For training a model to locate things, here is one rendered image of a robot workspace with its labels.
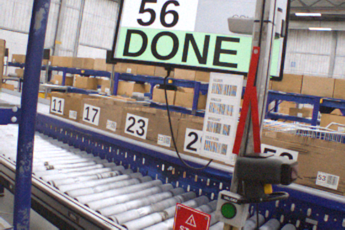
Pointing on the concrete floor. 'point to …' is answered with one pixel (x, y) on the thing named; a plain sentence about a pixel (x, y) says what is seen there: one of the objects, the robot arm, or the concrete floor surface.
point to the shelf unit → (40, 13)
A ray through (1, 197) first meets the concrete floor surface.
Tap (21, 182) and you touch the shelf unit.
